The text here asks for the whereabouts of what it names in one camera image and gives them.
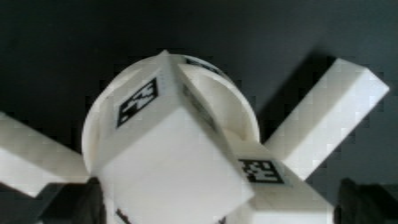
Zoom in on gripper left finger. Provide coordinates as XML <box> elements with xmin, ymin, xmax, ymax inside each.
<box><xmin>40</xmin><ymin>178</ymin><xmax>107</xmax><ymax>224</ymax></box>

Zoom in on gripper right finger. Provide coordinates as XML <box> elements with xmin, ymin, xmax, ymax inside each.
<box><xmin>335</xmin><ymin>178</ymin><xmax>398</xmax><ymax>224</ymax></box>

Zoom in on white stool leg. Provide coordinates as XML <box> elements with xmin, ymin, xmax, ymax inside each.
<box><xmin>84</xmin><ymin>53</ymin><xmax>253</xmax><ymax>224</ymax></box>
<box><xmin>224</xmin><ymin>131</ymin><xmax>335</xmax><ymax>224</ymax></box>

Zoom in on white round stool seat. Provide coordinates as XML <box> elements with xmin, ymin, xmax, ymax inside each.
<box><xmin>82</xmin><ymin>54</ymin><xmax>260</xmax><ymax>172</ymax></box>

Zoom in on white L-shaped obstacle frame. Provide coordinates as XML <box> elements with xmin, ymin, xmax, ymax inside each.
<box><xmin>0</xmin><ymin>59</ymin><xmax>390</xmax><ymax>196</ymax></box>

